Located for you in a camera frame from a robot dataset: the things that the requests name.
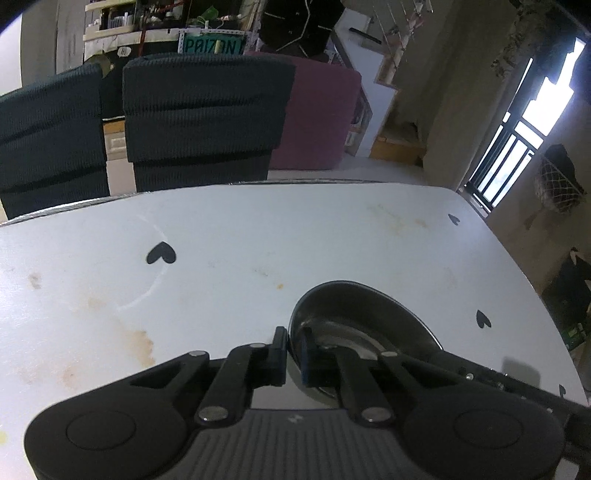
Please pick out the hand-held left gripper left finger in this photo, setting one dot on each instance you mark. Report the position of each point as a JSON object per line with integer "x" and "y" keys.
{"x": 278, "y": 360}

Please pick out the dark bin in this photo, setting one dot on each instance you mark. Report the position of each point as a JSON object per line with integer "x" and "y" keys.
{"x": 570, "y": 300}

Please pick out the cluttered storage shelf rack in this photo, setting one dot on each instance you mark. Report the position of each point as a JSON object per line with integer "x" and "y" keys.
{"x": 152, "y": 18}

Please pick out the net basket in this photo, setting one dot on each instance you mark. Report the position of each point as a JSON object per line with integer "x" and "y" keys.
{"x": 559, "y": 180}

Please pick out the dark blue chair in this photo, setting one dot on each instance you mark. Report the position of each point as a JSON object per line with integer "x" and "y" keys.
{"x": 51, "y": 138}
{"x": 203, "y": 120}

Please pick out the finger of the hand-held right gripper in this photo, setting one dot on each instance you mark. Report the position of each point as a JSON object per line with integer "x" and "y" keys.
{"x": 498, "y": 381}

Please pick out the black vest white trim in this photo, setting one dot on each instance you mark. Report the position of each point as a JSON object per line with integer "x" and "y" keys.
{"x": 300, "y": 23}

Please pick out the dark floral curtain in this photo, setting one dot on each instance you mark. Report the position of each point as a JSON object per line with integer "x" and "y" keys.
{"x": 521, "y": 32}

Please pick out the oval steel bowl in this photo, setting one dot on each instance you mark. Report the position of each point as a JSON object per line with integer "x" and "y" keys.
{"x": 364, "y": 318}

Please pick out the stair railing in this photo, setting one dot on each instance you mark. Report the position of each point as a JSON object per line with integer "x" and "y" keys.
{"x": 401, "y": 27}

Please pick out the green licence plate sign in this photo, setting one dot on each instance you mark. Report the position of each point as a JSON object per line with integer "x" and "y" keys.
{"x": 214, "y": 45}

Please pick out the maroon sofa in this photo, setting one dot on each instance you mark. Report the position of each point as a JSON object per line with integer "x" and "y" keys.
{"x": 318, "y": 115}

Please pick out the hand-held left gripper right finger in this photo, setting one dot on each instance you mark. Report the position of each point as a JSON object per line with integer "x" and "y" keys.
{"x": 307, "y": 364}

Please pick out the black window grille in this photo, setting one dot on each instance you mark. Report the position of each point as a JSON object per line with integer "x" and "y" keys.
{"x": 512, "y": 157}

